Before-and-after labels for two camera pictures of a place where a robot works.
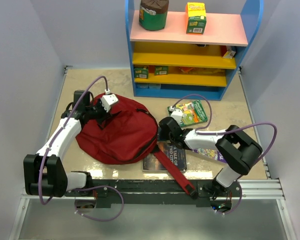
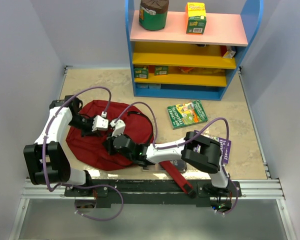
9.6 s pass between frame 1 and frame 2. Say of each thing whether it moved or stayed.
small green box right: stayed
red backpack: moved
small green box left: stayed
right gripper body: moved
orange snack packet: stayed
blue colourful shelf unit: stayed
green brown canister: stayed
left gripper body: moved
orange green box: stayed
